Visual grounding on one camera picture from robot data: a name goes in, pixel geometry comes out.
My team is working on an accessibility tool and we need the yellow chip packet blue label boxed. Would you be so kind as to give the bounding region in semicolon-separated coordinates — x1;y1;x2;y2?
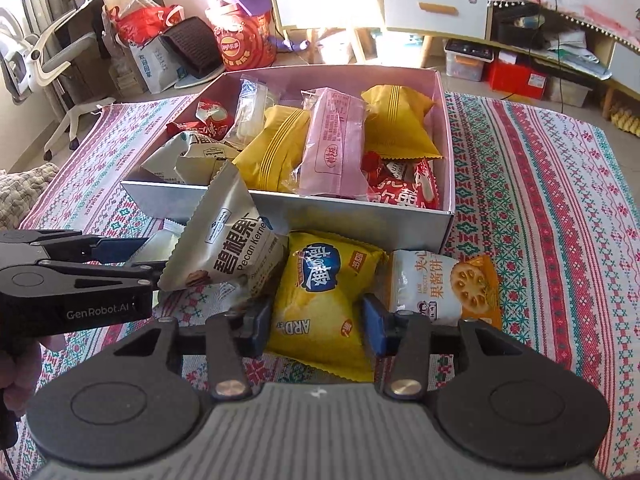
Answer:
268;230;390;384

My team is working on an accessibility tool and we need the pink cardboard box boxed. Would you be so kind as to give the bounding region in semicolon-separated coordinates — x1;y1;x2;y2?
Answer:
120;69;457;255

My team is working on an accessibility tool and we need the clear storage bin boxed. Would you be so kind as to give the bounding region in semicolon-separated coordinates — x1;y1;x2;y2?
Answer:
443;38;494;83

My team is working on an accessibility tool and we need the person's left hand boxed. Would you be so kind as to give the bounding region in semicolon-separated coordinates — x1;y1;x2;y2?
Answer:
0;334;67;419

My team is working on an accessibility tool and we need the yellow egg carton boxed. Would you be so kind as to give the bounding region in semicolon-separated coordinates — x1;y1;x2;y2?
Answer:
610;101;640;137

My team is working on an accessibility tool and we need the red cardboard box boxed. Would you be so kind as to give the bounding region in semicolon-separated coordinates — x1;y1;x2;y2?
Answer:
485;57;549;102

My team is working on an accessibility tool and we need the grey knitted blanket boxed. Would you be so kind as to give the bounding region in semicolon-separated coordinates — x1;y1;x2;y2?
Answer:
0;162;59;235

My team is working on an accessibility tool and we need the white drawer orange handle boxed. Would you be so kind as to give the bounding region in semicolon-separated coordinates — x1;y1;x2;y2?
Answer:
381;0;491;42

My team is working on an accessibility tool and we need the white office chair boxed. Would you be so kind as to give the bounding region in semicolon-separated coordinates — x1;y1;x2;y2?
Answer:
0;6;117;162

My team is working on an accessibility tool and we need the silver nut snack packet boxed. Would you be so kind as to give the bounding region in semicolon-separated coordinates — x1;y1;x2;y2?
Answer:
157;159;292;295

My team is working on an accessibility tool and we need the clear plastic snack packet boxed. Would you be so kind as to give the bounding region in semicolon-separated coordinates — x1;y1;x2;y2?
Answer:
222;74;282;152

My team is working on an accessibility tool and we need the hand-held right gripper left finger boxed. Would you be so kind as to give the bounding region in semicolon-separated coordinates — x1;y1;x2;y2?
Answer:
117;296;275;402

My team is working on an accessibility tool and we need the plain silver snack packet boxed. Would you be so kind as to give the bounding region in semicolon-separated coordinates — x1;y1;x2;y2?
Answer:
124;219;187;273

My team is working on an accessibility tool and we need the black woven bag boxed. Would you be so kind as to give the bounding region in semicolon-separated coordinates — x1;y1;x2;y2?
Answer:
159;15;227;80

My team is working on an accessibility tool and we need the white cabinet drawer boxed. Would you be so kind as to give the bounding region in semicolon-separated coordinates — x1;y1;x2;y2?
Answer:
272;0;322;29

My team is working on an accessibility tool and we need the white grey snack packet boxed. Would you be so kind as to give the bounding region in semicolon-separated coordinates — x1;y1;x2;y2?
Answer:
176;140;242;187
140;131;201;184

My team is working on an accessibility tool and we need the patterned woven tablecloth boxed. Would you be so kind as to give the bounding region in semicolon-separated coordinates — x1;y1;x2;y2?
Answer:
0;91;640;480

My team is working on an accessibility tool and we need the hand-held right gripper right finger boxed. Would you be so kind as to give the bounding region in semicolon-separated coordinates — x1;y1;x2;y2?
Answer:
361;293;532;403

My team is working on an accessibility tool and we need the white shopping bag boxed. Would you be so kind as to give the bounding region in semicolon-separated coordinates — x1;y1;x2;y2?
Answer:
128;35;187;94

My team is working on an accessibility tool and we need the red shopping bag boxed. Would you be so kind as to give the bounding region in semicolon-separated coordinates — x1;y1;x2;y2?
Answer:
111;4;186;47

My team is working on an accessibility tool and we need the red snack barrel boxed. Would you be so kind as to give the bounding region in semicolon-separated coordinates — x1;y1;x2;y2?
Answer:
212;4;277;73

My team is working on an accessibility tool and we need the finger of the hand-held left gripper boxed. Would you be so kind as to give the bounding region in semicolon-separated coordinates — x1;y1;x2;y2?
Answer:
37;260;156;289
0;229;147;263

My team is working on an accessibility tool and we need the pink snack packet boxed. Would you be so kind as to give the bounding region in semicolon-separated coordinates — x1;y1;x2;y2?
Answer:
297;87;372;199

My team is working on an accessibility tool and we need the white orange biscuit packet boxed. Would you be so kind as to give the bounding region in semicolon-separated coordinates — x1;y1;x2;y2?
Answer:
388;249;504;332

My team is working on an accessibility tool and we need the black storage box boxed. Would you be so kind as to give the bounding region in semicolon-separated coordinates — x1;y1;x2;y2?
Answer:
492;2;547;52

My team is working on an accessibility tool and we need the yellow striped snack packet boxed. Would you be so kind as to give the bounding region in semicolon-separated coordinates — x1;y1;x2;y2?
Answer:
232;104;314;194
360;84;444;162

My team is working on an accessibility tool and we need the red white snack packet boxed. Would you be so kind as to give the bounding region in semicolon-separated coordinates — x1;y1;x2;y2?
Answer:
194;98;237;142
366;170;426;211
165;120;202;137
400;156;442;210

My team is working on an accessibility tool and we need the purple plastic toy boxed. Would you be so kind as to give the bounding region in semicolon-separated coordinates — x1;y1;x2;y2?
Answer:
272;36;309;54

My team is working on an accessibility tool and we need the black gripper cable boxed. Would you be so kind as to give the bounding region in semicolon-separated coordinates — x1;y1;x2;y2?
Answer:
0;385;17;480

